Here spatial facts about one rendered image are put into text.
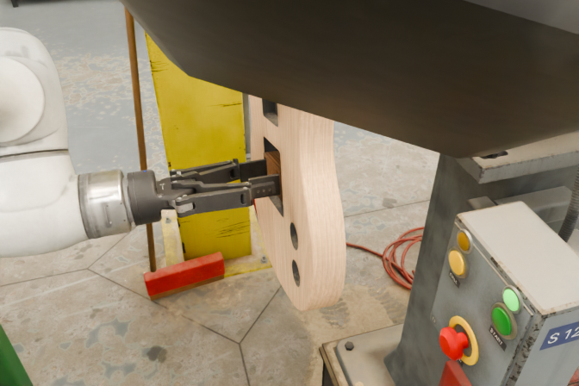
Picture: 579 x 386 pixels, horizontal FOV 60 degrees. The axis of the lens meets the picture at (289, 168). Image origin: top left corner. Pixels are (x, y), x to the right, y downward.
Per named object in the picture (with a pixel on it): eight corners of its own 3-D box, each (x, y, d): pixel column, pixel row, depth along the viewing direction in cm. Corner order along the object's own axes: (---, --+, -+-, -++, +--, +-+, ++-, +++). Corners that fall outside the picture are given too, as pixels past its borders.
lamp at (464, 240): (456, 241, 61) (461, 223, 60) (470, 258, 59) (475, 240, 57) (451, 243, 61) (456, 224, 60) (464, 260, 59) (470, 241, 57)
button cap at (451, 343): (459, 334, 66) (465, 315, 64) (476, 360, 63) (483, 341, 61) (433, 341, 66) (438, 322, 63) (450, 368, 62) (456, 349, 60)
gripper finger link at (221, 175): (176, 203, 72) (171, 201, 73) (242, 183, 78) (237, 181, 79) (172, 178, 71) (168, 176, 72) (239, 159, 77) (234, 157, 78)
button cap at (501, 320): (499, 316, 57) (506, 299, 55) (516, 339, 54) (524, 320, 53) (488, 320, 56) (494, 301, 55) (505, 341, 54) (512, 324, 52)
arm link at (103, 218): (90, 251, 66) (137, 242, 67) (76, 186, 63) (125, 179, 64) (95, 223, 74) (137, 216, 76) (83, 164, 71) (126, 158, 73)
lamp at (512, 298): (501, 297, 54) (507, 278, 53) (519, 320, 52) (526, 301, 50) (495, 299, 54) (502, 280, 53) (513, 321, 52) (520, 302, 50)
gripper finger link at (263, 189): (237, 186, 69) (241, 194, 67) (272, 180, 71) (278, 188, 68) (239, 196, 70) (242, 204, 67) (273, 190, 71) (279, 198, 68)
